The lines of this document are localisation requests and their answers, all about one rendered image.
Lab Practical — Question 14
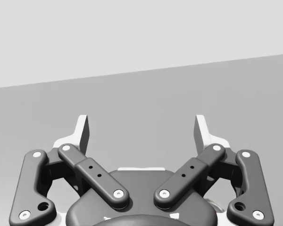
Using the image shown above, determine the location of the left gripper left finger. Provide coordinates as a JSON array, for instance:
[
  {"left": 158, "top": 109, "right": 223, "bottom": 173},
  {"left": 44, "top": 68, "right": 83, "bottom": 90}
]
[{"left": 8, "top": 114, "right": 130, "bottom": 226}]

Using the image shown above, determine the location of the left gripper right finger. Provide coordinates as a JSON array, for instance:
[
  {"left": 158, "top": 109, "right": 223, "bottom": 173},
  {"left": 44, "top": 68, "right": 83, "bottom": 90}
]
[{"left": 153, "top": 114, "right": 275, "bottom": 226}]

